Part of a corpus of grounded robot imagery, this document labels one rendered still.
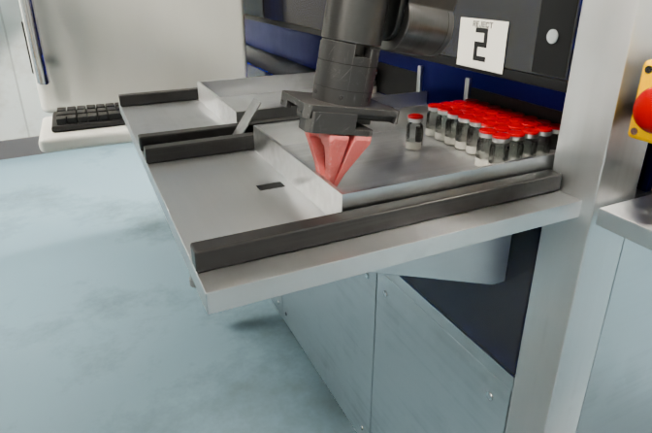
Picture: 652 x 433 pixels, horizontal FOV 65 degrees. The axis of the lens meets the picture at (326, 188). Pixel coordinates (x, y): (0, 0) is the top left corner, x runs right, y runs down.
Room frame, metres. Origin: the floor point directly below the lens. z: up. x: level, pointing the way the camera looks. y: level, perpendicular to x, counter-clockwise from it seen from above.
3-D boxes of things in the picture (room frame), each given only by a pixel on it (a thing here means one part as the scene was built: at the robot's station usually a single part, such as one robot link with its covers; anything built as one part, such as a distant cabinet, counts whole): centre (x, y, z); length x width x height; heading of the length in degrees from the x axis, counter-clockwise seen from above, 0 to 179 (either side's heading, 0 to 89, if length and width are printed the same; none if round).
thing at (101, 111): (1.15, 0.40, 0.82); 0.40 x 0.14 x 0.02; 115
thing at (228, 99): (0.93, 0.03, 0.90); 0.34 x 0.26 x 0.04; 116
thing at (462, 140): (0.66, -0.19, 0.90); 0.18 x 0.02 x 0.05; 25
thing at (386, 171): (0.62, -0.11, 0.90); 0.34 x 0.26 x 0.04; 115
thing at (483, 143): (0.60, -0.19, 0.90); 0.02 x 0.02 x 0.05
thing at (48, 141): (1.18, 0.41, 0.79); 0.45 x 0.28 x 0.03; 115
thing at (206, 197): (0.74, 0.02, 0.87); 0.70 x 0.48 x 0.02; 25
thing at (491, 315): (1.43, 0.17, 0.73); 1.98 x 0.01 x 0.25; 25
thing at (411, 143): (0.67, -0.12, 0.90); 0.02 x 0.02 x 0.04
